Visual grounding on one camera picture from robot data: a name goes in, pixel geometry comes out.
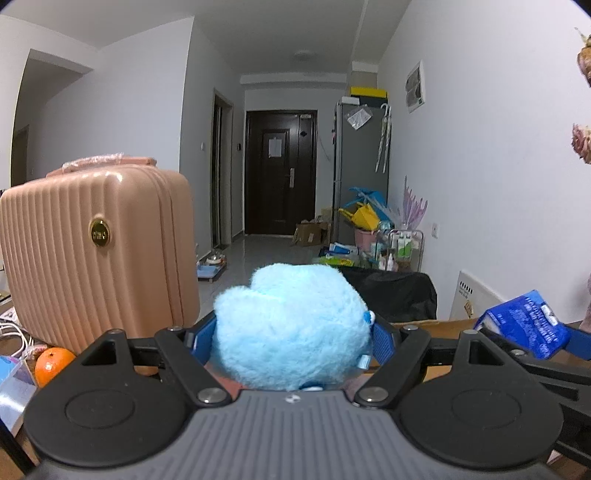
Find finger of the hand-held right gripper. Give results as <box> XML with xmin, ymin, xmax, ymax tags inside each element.
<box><xmin>475</xmin><ymin>325</ymin><xmax>591</xmax><ymax>402</ymax></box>
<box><xmin>561</xmin><ymin>323</ymin><xmax>591</xmax><ymax>361</ymax></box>

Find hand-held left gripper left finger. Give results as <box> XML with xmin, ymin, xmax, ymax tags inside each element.
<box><xmin>81</xmin><ymin>316</ymin><xmax>234</xmax><ymax>407</ymax></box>

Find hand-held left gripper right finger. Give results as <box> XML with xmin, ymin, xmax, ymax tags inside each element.
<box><xmin>353</xmin><ymin>318</ymin><xmax>513</xmax><ymax>409</ymax></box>

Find blue tissue packet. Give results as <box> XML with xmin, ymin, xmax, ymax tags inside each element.
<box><xmin>474</xmin><ymin>290</ymin><xmax>573</xmax><ymax>360</ymax></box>

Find light blue plush toy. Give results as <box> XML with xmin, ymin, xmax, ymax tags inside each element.
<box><xmin>211</xmin><ymin>263</ymin><xmax>376</xmax><ymax>392</ymax></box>

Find pink ceramic vase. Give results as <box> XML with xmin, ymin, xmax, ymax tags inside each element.
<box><xmin>579</xmin><ymin>272</ymin><xmax>591</xmax><ymax>333</ymax></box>

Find black bag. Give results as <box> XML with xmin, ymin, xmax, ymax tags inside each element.
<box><xmin>339</xmin><ymin>267</ymin><xmax>438</xmax><ymax>323</ymax></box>

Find pet water feeder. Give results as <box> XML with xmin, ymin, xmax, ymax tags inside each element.
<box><xmin>198</xmin><ymin>249</ymin><xmax>228</xmax><ymax>282</ymax></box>

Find white flat board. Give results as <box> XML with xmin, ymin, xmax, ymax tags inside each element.
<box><xmin>450</xmin><ymin>270</ymin><xmax>497</xmax><ymax>320</ymax></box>

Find colourful packets pile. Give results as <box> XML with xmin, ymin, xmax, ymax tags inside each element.
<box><xmin>318</xmin><ymin>242</ymin><xmax>370</xmax><ymax>268</ymax></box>

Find pink plastic basket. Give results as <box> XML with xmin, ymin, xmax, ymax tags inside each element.
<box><xmin>355</xmin><ymin>228</ymin><xmax>379</xmax><ymax>252</ymax></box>

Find blue and yellow toy pile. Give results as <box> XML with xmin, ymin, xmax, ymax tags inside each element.
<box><xmin>338</xmin><ymin>186</ymin><xmax>398</xmax><ymax>232</ymax></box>

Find cardboard box on floor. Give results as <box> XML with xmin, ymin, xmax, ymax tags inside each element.
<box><xmin>291</xmin><ymin>222</ymin><xmax>329</xmax><ymax>247</ymax></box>

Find pink ribbed suitcase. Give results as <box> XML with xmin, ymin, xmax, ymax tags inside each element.
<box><xmin>0</xmin><ymin>159</ymin><xmax>200</xmax><ymax>354</ymax></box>

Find purple feather decoration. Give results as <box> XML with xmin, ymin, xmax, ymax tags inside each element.
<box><xmin>401</xmin><ymin>175</ymin><xmax>428</xmax><ymax>229</ymax></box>

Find orange fruit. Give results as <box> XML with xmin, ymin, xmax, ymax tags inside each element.
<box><xmin>34</xmin><ymin>347</ymin><xmax>77</xmax><ymax>388</ymax></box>

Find dark wooden door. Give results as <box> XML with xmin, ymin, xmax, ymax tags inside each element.
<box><xmin>244</xmin><ymin>110</ymin><xmax>318</xmax><ymax>236</ymax></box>

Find grey refrigerator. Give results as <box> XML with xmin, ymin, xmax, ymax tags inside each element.
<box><xmin>333</xmin><ymin>97</ymin><xmax>391</xmax><ymax>245</ymax></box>

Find blue printed tissue pack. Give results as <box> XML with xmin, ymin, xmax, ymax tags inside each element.
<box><xmin>0</xmin><ymin>355</ymin><xmax>38</xmax><ymax>437</ymax></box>

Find bunch of dried pink roses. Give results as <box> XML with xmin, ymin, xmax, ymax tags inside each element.
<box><xmin>573</xmin><ymin>28</ymin><xmax>591</xmax><ymax>165</ymax></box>

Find pink fluffy cloth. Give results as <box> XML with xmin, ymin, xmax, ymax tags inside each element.
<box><xmin>46</xmin><ymin>153</ymin><xmax>158</xmax><ymax>177</ymax></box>

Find folded white umbrella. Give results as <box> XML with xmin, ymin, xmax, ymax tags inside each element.
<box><xmin>375</xmin><ymin>104</ymin><xmax>392</xmax><ymax>174</ymax></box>

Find clear plastic bag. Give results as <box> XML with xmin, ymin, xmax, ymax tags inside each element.
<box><xmin>346</xmin><ymin>105</ymin><xmax>372</xmax><ymax>130</ymax></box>

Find wire cart with bottles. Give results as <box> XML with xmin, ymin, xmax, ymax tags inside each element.
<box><xmin>376</xmin><ymin>228</ymin><xmax>424</xmax><ymax>273</ymax></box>

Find white cables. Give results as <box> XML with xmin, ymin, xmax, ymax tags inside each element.
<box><xmin>0</xmin><ymin>309</ymin><xmax>35</xmax><ymax>358</ymax></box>

